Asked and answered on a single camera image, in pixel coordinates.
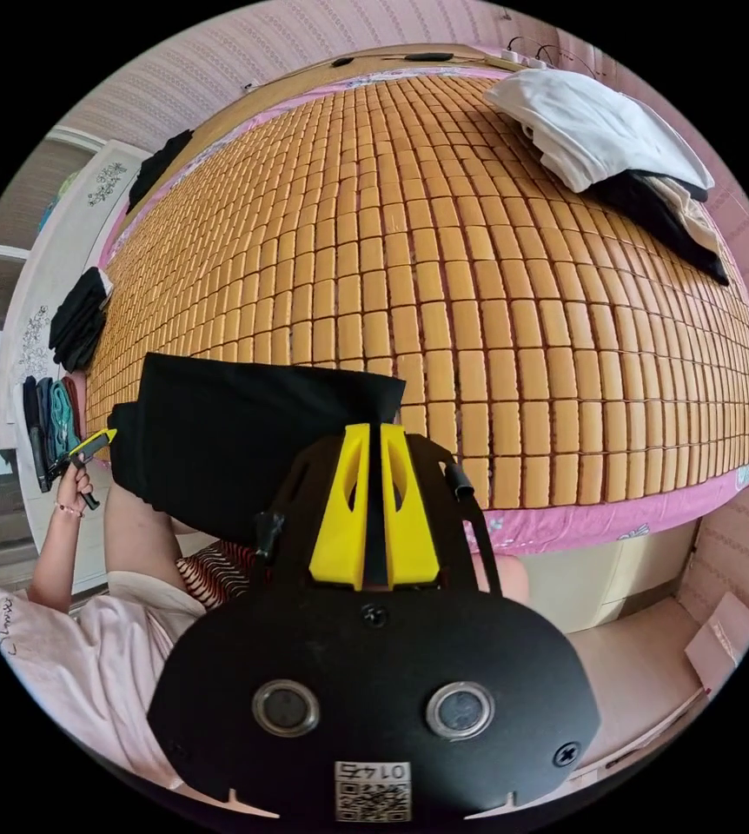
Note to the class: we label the bed with woven mat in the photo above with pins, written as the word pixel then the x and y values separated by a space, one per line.
pixel 479 260

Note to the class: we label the person's left forearm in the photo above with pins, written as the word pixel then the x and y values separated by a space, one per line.
pixel 52 554

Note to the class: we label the folded black garment stack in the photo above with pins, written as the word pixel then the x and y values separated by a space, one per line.
pixel 78 322

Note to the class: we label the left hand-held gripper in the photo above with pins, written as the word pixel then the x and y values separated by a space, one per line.
pixel 76 461

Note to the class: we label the black long pants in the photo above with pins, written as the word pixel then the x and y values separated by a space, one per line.
pixel 231 443

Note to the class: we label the person's body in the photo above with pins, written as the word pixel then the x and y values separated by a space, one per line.
pixel 88 671

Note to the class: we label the pile of clothes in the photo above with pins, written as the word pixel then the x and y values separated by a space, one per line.
pixel 596 130

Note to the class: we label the person's left hand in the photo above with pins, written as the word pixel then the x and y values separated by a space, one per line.
pixel 75 487

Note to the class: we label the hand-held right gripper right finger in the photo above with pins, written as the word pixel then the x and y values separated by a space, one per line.
pixel 408 521

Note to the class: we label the white cupboard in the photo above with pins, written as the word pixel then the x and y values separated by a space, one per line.
pixel 114 179

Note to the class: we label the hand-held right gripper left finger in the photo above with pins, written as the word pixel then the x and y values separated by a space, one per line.
pixel 338 521

